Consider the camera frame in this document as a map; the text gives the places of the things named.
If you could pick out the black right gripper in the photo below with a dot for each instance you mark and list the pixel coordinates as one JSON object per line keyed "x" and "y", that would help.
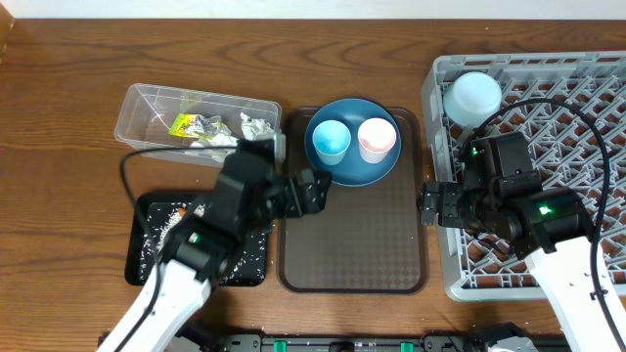
{"x": 448, "y": 214}

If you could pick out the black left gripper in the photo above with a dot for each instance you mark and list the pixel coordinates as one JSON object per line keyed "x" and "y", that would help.
{"x": 302, "y": 206}

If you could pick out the light blue cup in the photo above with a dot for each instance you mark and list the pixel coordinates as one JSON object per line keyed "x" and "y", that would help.
{"x": 331, "y": 140}

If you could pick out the white paper tissue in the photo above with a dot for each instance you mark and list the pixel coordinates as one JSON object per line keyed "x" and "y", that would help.
{"x": 217, "y": 147}

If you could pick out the aluminium foil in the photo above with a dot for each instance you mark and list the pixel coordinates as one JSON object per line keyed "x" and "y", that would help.
{"x": 207, "y": 127}

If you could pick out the light blue bowl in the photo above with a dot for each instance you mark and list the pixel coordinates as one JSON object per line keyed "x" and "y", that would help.
{"x": 472, "y": 98}

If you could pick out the yellow green snack wrapper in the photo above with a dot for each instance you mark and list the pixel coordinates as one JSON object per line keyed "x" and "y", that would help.
{"x": 183, "y": 126}

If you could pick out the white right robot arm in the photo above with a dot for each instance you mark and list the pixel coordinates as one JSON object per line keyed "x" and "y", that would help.
{"x": 551, "y": 231}

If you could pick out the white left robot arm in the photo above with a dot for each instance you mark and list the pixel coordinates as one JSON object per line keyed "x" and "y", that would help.
{"x": 210, "y": 239}

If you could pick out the grey dishwasher rack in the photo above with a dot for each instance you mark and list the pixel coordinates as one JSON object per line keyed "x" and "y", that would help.
{"x": 560, "y": 144}

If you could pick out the clear plastic waste bin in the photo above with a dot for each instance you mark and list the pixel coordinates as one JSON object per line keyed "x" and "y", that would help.
{"x": 148, "y": 112}

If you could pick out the dark blue plate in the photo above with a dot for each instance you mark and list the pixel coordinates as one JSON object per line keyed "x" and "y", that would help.
{"x": 353, "y": 171}

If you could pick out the brown serving tray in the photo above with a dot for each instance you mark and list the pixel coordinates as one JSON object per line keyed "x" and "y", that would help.
{"x": 367, "y": 239}

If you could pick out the pink cup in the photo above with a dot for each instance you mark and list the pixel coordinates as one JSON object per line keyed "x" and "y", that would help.
{"x": 376, "y": 137}

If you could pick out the spilled white rice grains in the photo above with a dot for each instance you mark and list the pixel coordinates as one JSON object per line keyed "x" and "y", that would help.
{"x": 162, "y": 216}

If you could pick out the black plastic tray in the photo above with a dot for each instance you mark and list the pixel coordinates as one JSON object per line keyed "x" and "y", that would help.
{"x": 144, "y": 201}

